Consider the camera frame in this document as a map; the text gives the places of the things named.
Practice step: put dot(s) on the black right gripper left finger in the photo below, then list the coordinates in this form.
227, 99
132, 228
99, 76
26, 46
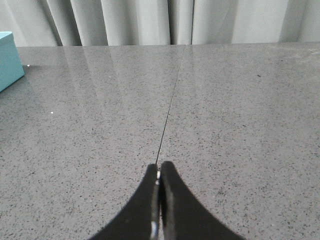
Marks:
139, 218

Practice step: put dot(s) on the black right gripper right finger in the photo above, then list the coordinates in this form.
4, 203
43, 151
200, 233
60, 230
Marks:
183, 216

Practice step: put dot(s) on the light blue storage box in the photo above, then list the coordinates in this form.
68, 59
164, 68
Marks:
11, 68

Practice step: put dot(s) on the grey pleated curtain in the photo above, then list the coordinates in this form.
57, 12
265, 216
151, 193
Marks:
159, 22

